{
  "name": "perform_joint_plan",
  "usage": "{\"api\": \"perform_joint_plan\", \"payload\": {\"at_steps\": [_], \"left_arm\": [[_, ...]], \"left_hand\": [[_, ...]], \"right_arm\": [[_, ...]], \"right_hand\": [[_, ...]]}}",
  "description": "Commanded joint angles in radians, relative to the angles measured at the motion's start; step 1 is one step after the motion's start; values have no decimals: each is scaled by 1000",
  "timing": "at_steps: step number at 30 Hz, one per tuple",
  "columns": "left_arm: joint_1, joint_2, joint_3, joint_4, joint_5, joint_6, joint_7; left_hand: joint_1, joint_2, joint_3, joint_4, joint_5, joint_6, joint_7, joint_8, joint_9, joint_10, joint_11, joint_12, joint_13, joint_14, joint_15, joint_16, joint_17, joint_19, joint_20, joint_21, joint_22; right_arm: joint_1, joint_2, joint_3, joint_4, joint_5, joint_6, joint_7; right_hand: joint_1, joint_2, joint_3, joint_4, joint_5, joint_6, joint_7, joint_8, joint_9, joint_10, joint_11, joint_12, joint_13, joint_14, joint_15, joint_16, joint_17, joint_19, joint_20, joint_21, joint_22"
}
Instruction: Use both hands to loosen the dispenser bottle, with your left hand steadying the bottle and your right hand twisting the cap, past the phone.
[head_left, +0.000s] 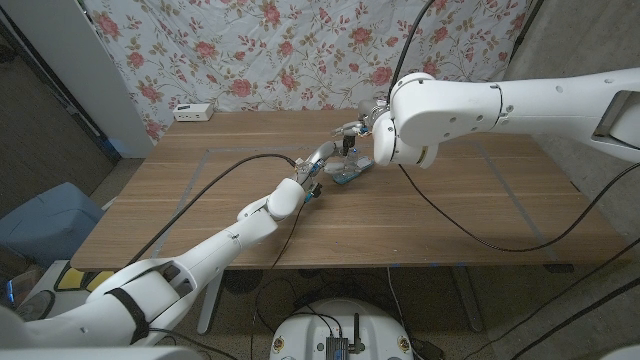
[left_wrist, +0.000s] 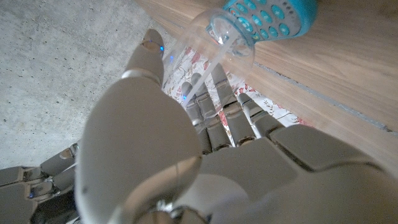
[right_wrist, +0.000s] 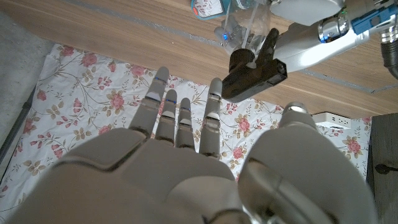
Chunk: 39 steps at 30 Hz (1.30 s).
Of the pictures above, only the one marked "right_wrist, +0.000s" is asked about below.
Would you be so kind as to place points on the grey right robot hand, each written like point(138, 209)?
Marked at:
point(155, 180)

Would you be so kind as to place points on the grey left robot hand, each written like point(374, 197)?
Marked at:
point(304, 46)

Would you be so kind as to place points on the clear plastic bottle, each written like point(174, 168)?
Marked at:
point(248, 18)

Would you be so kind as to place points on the teal toy phone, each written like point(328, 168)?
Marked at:
point(208, 9)

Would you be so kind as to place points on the white power strip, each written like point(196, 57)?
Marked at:
point(331, 120)

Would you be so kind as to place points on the floral backdrop cloth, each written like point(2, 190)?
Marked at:
point(77, 102)

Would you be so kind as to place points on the black backdrop stand pole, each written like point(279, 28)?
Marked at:
point(15, 127)

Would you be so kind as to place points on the grey tape table outline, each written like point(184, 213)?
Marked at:
point(149, 23)

